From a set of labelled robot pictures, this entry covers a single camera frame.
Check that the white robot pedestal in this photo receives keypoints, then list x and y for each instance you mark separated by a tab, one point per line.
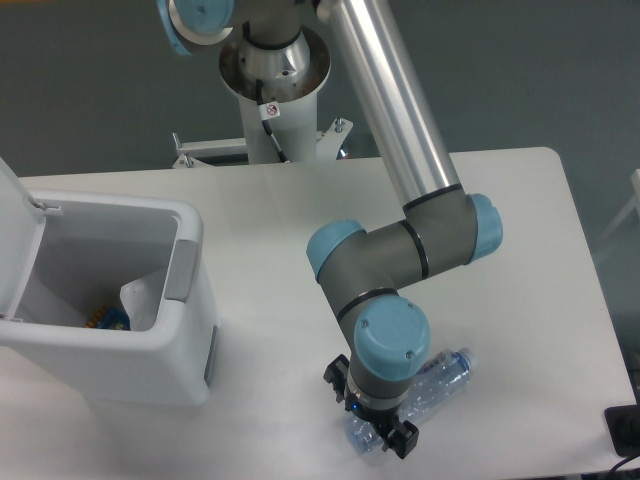
277	86

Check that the white pedestal base frame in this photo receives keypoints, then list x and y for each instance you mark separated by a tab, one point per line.
329	147

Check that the white frame at right edge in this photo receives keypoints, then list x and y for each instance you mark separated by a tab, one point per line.
623	219

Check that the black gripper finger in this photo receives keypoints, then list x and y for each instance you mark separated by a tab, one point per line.
336	374
399	436

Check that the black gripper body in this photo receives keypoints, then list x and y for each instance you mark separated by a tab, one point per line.
381	413

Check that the white trash can lid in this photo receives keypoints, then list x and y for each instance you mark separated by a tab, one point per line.
22	226

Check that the white trash can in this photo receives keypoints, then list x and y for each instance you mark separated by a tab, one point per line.
109	294

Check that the clear plastic water bottle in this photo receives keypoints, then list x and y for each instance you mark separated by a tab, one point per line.
440	379

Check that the yellow blue trash in can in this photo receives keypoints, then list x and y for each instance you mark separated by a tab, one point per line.
109	317

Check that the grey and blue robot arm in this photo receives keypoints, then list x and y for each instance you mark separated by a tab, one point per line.
362	272

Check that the black device at table edge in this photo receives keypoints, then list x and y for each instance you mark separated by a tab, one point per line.
623	426

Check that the white plastic wrapper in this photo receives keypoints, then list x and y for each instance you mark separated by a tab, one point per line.
141	300

